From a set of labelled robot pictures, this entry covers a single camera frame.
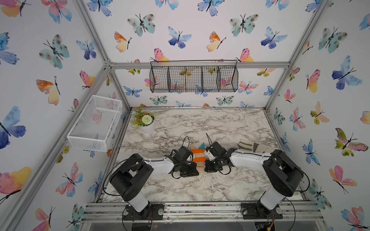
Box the orange rectangular block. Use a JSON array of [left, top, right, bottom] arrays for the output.
[[193, 157, 206, 163], [191, 149, 205, 154]]

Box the natural wood rectangular block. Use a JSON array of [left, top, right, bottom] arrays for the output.
[[194, 153, 206, 158]]

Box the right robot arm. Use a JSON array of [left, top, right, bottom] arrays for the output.
[[205, 142, 305, 211]]

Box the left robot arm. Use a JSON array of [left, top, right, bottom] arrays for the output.
[[109, 146, 199, 213]]

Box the potted flower plant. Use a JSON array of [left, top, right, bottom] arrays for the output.
[[131, 107, 156, 134]]

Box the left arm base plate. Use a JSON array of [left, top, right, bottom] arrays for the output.
[[122, 203, 164, 221]]

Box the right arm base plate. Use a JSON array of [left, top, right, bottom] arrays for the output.
[[240, 202, 283, 219]]

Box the black wire wall basket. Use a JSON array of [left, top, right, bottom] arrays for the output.
[[148, 59, 239, 93]]

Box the white mesh wall basket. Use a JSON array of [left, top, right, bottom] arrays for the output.
[[67, 95, 122, 152]]

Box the aluminium front rail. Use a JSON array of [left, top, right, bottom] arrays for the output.
[[82, 201, 324, 223]]

